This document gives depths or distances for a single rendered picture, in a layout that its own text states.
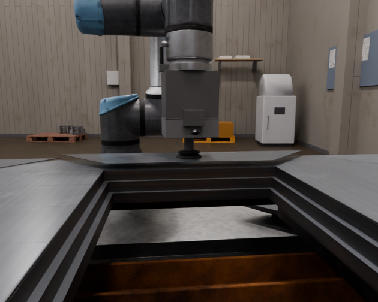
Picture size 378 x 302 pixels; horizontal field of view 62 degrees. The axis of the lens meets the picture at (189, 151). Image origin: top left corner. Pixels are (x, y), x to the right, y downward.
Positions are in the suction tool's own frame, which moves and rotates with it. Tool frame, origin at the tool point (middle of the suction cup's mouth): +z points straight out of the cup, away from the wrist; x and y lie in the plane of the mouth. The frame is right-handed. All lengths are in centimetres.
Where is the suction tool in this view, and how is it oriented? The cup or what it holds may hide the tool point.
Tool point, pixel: (188, 163)
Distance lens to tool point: 52.3
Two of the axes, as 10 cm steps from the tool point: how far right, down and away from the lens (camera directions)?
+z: 0.0, 9.9, 1.6
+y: 9.8, -0.3, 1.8
